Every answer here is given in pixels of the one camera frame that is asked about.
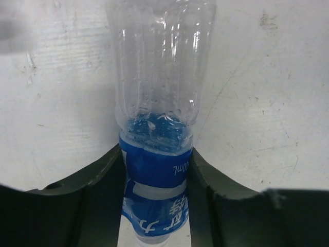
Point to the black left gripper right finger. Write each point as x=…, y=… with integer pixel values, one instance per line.
x=223, y=212

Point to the clear bottle blue label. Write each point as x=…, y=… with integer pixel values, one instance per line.
x=161, y=52

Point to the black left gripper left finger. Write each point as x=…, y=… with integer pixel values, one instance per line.
x=83, y=209

